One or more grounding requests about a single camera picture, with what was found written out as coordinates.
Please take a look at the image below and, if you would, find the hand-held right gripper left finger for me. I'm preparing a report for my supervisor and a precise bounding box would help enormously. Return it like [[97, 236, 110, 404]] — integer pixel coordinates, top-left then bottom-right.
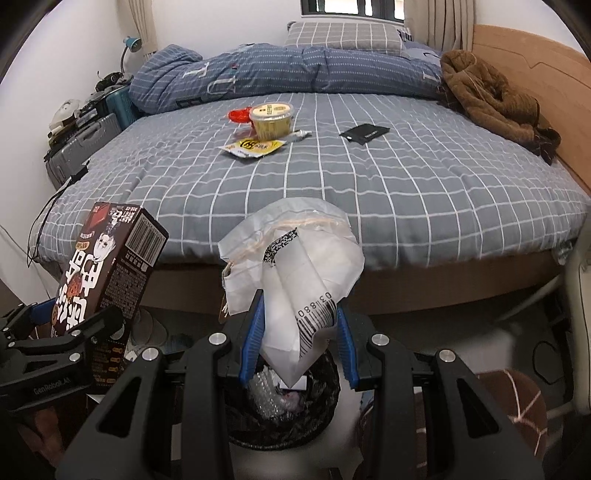
[[69, 288, 266, 480]]

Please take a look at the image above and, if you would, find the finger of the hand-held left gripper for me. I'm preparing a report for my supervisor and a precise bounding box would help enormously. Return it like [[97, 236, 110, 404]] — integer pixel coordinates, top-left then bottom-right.
[[9, 305, 126, 370], [0, 298, 58, 342]]

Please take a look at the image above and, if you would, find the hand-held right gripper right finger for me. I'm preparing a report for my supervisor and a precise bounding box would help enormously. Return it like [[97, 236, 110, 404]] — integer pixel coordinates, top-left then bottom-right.
[[335, 302, 559, 480]]

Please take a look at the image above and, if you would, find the brown milk carton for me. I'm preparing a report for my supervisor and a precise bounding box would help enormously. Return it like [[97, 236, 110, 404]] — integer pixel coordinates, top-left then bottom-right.
[[48, 202, 169, 395]]

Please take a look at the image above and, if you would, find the clear plastic bag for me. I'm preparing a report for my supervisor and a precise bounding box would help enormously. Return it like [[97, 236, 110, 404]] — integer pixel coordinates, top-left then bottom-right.
[[218, 197, 365, 389]]

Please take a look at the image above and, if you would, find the black trash bin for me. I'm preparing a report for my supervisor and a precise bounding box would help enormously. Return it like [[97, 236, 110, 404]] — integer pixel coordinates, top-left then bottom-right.
[[222, 351, 342, 450]]

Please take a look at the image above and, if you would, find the silver suitcase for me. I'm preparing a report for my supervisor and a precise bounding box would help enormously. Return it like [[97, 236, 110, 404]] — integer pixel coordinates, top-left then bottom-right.
[[45, 111, 123, 190]]

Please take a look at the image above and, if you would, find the yellow snack packet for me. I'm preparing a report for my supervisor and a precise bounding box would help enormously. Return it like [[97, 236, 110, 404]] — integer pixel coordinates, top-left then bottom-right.
[[219, 136, 286, 159]]

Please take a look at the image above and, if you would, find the white rounded object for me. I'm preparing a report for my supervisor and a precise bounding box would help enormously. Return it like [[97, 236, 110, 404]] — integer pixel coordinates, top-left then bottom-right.
[[50, 98, 80, 134]]

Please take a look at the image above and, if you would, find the teal suitcase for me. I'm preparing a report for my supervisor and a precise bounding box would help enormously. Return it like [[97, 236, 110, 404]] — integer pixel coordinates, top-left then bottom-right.
[[95, 85, 139, 132]]

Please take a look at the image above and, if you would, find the yellow pudding cup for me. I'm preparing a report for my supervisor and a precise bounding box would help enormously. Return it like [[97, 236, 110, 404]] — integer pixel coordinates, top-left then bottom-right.
[[249, 102, 296, 141]]

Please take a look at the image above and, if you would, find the flat black packet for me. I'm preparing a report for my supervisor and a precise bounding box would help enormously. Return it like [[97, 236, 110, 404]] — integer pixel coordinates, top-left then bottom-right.
[[339, 122, 391, 144]]

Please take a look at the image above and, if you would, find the dark object pile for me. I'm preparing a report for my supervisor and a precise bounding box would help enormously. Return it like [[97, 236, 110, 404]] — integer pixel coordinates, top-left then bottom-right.
[[95, 71, 127, 93]]

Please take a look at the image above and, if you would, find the blue striped duvet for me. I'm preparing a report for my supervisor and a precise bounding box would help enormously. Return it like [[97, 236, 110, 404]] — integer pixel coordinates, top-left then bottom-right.
[[128, 41, 446, 116]]

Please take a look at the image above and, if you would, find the blue desk lamp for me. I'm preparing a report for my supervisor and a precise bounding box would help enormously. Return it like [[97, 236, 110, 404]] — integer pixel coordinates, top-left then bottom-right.
[[117, 36, 144, 77]]

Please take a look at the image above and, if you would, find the brown jacket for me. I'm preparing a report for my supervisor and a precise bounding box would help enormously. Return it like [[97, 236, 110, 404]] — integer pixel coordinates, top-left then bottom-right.
[[438, 50, 561, 164]]

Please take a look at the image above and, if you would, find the beige curtain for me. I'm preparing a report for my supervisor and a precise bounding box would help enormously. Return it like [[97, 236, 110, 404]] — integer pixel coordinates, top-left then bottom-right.
[[427, 0, 476, 51], [127, 0, 160, 58]]

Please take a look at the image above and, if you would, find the grey checked pillow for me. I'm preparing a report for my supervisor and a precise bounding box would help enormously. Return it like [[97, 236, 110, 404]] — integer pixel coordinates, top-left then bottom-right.
[[283, 21, 404, 56]]

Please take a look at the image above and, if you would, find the wooden headboard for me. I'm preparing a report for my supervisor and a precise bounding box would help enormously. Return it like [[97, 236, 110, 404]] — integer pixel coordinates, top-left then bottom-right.
[[471, 24, 591, 197]]

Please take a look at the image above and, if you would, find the dark framed window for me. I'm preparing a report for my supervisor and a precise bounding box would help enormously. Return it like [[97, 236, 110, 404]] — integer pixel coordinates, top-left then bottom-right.
[[299, 0, 407, 21]]

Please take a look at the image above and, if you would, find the wooden bed side rail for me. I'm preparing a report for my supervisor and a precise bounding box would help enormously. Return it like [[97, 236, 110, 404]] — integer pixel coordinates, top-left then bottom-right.
[[139, 244, 571, 319]]

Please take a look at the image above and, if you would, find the black charger with cable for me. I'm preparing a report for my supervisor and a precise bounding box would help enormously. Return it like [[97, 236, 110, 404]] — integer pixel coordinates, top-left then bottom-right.
[[25, 161, 90, 268]]

